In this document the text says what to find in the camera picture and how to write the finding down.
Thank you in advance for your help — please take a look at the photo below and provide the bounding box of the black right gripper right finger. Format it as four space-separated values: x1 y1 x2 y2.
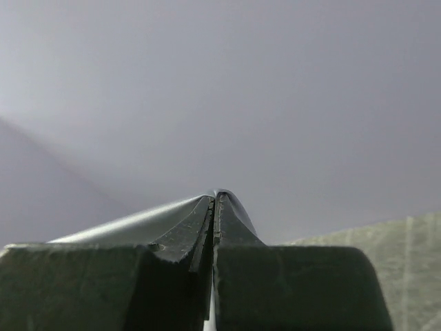
212 192 394 331

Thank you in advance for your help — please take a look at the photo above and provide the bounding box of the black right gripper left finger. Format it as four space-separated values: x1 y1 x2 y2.
1 196 214 330

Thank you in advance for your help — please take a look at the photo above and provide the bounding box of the grey pillowcase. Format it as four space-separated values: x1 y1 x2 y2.
51 188 256 243

